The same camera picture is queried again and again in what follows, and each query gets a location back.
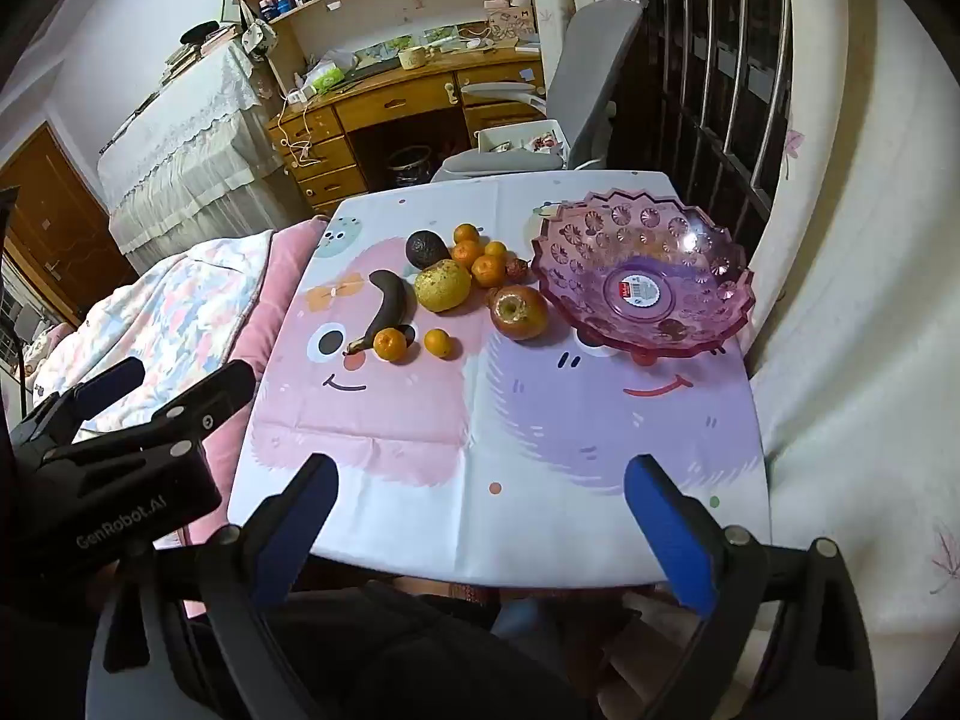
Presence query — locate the white lace cloth cover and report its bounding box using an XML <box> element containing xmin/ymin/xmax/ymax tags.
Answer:
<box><xmin>97</xmin><ymin>37</ymin><xmax>293</xmax><ymax>256</ymax></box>

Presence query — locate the white floral curtain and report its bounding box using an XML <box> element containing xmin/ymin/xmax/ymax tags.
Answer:
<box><xmin>739</xmin><ymin>0</ymin><xmax>960</xmax><ymax>638</ymax></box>

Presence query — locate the wooden desk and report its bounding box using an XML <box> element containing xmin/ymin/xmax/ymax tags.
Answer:
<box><xmin>266</xmin><ymin>49</ymin><xmax>548</xmax><ymax>215</ymax></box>

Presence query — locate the wooden door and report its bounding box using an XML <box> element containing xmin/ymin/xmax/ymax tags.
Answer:
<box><xmin>0</xmin><ymin>124</ymin><xmax>140</xmax><ymax>327</ymax></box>

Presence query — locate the black trash bin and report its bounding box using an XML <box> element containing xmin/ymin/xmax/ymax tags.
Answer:
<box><xmin>386</xmin><ymin>144</ymin><xmax>436</xmax><ymax>188</ymax></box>

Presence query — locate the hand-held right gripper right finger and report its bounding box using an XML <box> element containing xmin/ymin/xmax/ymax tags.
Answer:
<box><xmin>624</xmin><ymin>454</ymin><xmax>880</xmax><ymax>720</ymax></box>

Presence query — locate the white tray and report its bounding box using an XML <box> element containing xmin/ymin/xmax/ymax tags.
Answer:
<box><xmin>474</xmin><ymin>120</ymin><xmax>571</xmax><ymax>158</ymax></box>

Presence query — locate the yellow lemon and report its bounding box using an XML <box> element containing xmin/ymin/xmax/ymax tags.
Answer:
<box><xmin>414</xmin><ymin>259</ymin><xmax>473</xmax><ymax>314</ymax></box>

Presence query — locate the floral quilt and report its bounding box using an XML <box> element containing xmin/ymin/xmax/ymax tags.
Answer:
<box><xmin>22</xmin><ymin>231</ymin><xmax>275</xmax><ymax>440</ymax></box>

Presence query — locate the overripe dark banana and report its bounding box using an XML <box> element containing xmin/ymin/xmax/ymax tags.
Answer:
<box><xmin>343</xmin><ymin>268</ymin><xmax>412</xmax><ymax>357</ymax></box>

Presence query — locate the dark avocado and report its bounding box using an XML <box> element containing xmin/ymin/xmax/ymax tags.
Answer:
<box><xmin>405</xmin><ymin>229</ymin><xmax>451</xmax><ymax>271</ymax></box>

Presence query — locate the metal window grille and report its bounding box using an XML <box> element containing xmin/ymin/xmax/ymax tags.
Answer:
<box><xmin>611</xmin><ymin>0</ymin><xmax>796</xmax><ymax>241</ymax></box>

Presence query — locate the purple glass fruit plate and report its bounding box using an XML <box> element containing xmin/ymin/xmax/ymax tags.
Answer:
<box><xmin>529</xmin><ymin>191</ymin><xmax>757</xmax><ymax>368</ymax></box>

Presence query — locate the cartoon printed tablecloth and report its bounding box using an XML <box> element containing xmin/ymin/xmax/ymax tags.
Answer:
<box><xmin>225</xmin><ymin>169</ymin><xmax>773</xmax><ymax>590</ymax></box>

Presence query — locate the red apple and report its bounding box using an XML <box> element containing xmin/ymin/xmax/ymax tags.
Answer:
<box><xmin>489</xmin><ymin>283</ymin><xmax>552</xmax><ymax>342</ymax></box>

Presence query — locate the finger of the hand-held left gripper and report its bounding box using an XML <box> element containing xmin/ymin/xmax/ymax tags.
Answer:
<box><xmin>15</xmin><ymin>357</ymin><xmax>146</xmax><ymax>452</ymax></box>
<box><xmin>41</xmin><ymin>360</ymin><xmax>257</xmax><ymax>466</ymax></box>

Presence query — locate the pink blanket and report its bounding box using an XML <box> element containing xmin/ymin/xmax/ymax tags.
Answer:
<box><xmin>184</xmin><ymin>216</ymin><xmax>331</xmax><ymax>548</ymax></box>

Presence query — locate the grey office chair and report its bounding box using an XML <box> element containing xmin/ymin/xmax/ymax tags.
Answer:
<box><xmin>431</xmin><ymin>0</ymin><xmax>657</xmax><ymax>185</ymax></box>

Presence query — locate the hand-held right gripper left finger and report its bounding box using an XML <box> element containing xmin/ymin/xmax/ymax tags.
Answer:
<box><xmin>88</xmin><ymin>453</ymin><xmax>340</xmax><ymax>720</ymax></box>

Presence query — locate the green tissue pack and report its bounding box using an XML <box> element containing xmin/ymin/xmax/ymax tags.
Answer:
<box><xmin>300</xmin><ymin>60</ymin><xmax>346</xmax><ymax>95</ymax></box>

